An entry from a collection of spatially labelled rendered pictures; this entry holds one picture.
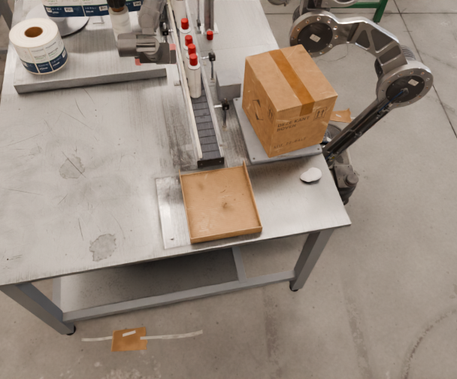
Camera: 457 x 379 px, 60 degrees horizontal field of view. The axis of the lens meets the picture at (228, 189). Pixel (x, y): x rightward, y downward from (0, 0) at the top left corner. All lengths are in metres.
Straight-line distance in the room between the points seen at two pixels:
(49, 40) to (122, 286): 1.16
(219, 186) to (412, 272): 1.38
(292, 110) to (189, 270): 1.00
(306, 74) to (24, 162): 1.15
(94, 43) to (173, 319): 1.43
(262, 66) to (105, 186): 0.75
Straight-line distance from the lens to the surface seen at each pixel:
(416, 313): 2.45
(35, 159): 1.78
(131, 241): 1.47
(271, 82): 1.51
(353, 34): 1.77
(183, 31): 1.86
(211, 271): 2.05
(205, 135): 1.64
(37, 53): 1.97
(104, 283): 2.10
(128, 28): 2.01
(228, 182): 1.56
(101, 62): 2.02
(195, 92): 1.76
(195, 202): 1.51
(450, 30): 4.22
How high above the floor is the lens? 2.13
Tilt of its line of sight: 57 degrees down
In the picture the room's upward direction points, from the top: 3 degrees clockwise
